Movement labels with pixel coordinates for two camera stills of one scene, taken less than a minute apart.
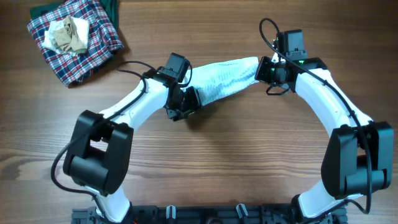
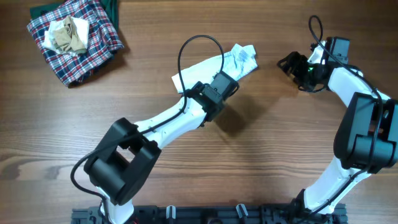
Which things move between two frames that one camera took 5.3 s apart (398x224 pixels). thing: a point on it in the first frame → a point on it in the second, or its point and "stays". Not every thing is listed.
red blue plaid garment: (102, 40) stays
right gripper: (265, 70) → (300, 69)
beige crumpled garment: (68, 38) stays
